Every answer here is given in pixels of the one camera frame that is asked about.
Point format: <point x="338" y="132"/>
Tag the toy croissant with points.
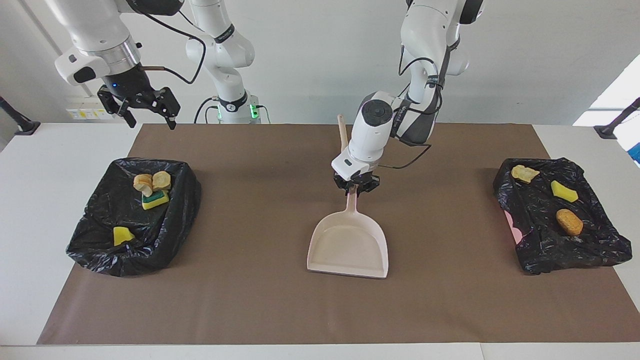
<point x="161" y="180"/>
<point x="142" y="184"/>

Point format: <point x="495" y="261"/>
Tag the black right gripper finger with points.
<point x="169" y="105"/>
<point x="116" y="105"/>

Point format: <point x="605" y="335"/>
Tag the blue object at table edge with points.
<point x="636" y="154"/>

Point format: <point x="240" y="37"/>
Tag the beige hand brush black bristles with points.
<point x="342" y="135"/>

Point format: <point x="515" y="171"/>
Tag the pale pink plastic dustpan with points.
<point x="350" y="245"/>

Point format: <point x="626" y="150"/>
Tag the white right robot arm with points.
<point x="220" y="50"/>

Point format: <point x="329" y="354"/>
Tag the white wall socket box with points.
<point x="80" y="112"/>

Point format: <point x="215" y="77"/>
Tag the brown bread roll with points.
<point x="569" y="222"/>

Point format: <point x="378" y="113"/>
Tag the yellow green-backed sponge piece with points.
<point x="156" y="201"/>

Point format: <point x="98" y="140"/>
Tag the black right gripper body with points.
<point x="127" y="85"/>

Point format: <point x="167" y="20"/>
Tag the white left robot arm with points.
<point x="425" y="30"/>

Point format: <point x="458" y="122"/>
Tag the brown table mat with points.
<point x="250" y="310"/>

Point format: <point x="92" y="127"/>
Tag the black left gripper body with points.
<point x="356" y="181"/>

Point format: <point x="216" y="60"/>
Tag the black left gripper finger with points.
<point x="344" y="184"/>
<point x="371" y="184"/>

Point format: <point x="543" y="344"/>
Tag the black bagged pink trash bin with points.
<point x="590" y="250"/>

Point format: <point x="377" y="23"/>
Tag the black camera stand foot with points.
<point x="612" y="129"/>
<point x="20" y="122"/>

